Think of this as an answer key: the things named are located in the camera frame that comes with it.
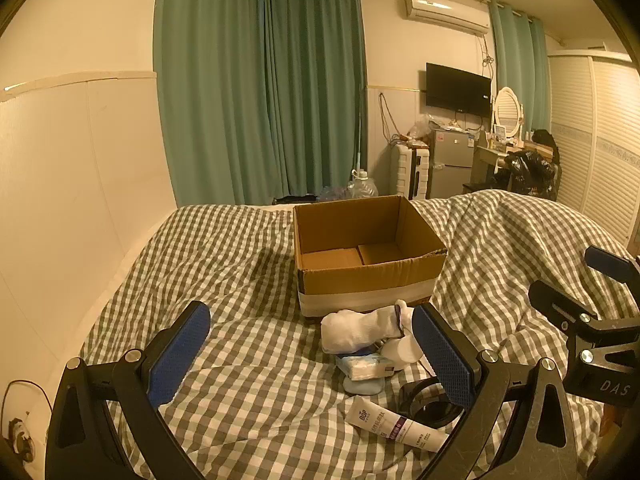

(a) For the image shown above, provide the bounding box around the white power strip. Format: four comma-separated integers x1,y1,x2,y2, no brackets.
6,416,35,462

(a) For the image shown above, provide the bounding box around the grey small fridge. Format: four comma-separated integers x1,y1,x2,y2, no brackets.
429,128,479,199

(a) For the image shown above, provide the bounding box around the blue tissue pack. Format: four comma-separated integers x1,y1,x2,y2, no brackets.
334,352,399,382

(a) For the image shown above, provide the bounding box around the narrow green curtain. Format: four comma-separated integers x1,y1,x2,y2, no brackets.
487,0,551,135

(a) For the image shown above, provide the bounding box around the black cloth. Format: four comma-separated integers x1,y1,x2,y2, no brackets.
271,192,322,206

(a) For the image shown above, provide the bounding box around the white air conditioner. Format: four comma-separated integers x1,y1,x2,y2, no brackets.
403,0,491,37

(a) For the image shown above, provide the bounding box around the white slatted wardrobe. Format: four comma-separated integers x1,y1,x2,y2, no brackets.
547,48,640,257

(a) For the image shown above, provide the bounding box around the white suitcase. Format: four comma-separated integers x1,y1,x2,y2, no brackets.
394,141,432,201

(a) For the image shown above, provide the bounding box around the black power cable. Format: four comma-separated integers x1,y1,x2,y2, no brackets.
0,379,52,428

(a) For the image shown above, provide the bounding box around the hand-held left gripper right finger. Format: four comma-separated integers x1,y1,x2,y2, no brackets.
411,303,579,480

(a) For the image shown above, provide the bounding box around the black garbage bag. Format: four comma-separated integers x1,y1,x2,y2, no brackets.
491,149,562,202

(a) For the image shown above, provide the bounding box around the white plush toy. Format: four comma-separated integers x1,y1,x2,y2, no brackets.
320,299,417,354

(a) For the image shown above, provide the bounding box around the plastic bag on fridge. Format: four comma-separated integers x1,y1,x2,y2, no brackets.
406,114,437,142

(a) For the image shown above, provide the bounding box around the black handbag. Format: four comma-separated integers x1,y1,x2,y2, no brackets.
531,129,559,159

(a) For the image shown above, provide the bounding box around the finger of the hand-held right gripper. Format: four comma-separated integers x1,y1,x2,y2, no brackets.
584,245,640,286
528,280,599,333

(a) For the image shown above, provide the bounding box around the white oval mirror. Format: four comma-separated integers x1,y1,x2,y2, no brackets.
492,86,525,139

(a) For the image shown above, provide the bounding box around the hanging wall cable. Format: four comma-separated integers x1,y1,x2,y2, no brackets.
376,91,402,144

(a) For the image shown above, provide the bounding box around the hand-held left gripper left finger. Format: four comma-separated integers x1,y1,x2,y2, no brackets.
45,300,212,480

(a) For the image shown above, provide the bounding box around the crumpled clear plastic bag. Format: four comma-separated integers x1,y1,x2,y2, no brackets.
319,184,352,204

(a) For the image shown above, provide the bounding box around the wooden dressing table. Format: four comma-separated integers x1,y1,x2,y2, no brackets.
471,141,532,188

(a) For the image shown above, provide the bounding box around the black television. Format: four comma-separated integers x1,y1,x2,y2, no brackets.
425,62,492,116

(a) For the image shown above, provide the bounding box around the clear water jug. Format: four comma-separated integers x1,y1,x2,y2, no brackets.
348,170,379,200

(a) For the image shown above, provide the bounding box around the brown cardboard box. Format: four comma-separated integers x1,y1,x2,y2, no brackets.
292,195,449,319

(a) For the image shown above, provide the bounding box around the wide green curtain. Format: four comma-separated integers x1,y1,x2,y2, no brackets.
154,0,273,207

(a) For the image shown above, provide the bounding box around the white cream tube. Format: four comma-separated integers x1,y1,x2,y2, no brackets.
342,394,452,454

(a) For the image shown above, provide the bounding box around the black ring-shaped object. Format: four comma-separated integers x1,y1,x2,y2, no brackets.
399,379,465,430

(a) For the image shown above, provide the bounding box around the grey checkered blanket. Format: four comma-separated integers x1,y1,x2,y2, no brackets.
81,189,640,480

